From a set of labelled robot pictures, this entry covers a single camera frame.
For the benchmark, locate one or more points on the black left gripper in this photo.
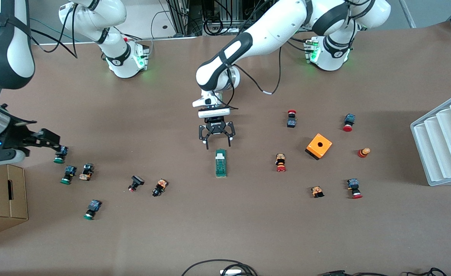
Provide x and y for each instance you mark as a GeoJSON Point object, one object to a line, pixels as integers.
{"type": "Point", "coordinates": [216, 126]}

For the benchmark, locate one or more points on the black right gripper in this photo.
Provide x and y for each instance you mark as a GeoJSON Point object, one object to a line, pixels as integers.
{"type": "Point", "coordinates": [16, 138]}

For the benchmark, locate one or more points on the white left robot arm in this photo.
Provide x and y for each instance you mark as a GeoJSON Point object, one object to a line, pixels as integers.
{"type": "Point", "coordinates": [271, 30]}

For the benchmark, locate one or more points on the green mushroom push button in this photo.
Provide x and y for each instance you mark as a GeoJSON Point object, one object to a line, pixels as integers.
{"type": "Point", "coordinates": [68, 174]}
{"type": "Point", "coordinates": [92, 209]}
{"type": "Point", "coordinates": [59, 156]}

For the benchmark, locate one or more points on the red yellow emergency stop button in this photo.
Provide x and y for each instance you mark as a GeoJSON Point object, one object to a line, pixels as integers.
{"type": "Point", "coordinates": [280, 162]}

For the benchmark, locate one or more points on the red button black contact block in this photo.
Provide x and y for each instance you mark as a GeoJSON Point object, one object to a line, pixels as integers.
{"type": "Point", "coordinates": [291, 119]}

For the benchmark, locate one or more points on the brown cardboard box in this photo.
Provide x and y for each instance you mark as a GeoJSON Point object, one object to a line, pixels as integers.
{"type": "Point", "coordinates": [3, 207]}

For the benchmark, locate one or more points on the brown table cover sheet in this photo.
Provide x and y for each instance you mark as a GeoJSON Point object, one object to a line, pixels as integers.
{"type": "Point", "coordinates": [172, 230]}

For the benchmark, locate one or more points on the black orange contact block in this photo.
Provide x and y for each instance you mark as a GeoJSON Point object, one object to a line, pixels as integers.
{"type": "Point", "coordinates": [317, 191]}

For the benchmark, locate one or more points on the black equipment rack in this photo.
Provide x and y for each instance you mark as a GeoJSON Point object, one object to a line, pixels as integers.
{"type": "Point", "coordinates": [210, 15]}

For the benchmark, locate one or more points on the red button blue contact block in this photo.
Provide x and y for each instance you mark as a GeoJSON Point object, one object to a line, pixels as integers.
{"type": "Point", "coordinates": [354, 188]}
{"type": "Point", "coordinates": [349, 122]}

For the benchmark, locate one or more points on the small red orange knob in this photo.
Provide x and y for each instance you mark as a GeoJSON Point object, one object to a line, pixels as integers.
{"type": "Point", "coordinates": [363, 152]}

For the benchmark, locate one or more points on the white ridged tray rack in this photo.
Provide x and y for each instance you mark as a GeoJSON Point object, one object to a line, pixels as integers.
{"type": "Point", "coordinates": [440, 145]}

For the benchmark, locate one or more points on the black selector switch orange block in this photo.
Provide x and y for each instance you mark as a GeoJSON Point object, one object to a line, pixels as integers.
{"type": "Point", "coordinates": [159, 188]}
{"type": "Point", "coordinates": [86, 171]}

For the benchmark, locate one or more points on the black flat head indicator switch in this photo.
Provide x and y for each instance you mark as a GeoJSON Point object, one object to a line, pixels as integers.
{"type": "Point", "coordinates": [135, 183]}

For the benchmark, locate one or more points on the orange button enclosure box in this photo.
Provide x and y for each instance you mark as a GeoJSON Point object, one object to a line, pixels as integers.
{"type": "Point", "coordinates": [318, 146]}

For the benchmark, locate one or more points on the camera stand grey base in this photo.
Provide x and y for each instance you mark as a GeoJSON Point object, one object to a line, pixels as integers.
{"type": "Point", "coordinates": [231, 272]}

